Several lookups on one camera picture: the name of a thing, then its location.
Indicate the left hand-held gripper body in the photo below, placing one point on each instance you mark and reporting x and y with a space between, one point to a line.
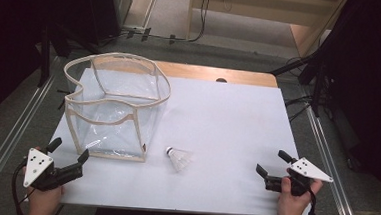
38 168

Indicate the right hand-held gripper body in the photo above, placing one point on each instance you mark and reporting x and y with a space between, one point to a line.
299 176

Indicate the clear plastic storage bag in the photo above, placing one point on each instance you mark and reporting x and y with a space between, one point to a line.
115 107

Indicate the white badminton shuttlecock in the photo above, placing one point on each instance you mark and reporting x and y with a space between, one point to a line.
178 159

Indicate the person's right hand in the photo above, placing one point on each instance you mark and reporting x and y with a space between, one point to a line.
293 205

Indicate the person's left hand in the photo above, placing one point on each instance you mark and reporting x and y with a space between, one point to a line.
44 202

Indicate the white table mat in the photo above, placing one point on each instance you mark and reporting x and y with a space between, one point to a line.
189 144

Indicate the black stand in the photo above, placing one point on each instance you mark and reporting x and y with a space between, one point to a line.
309 69
46 57

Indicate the wooden cabinet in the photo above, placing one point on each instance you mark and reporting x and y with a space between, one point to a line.
262 11

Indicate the metal floor rail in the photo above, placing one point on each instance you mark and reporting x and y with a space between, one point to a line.
332 178
7 144

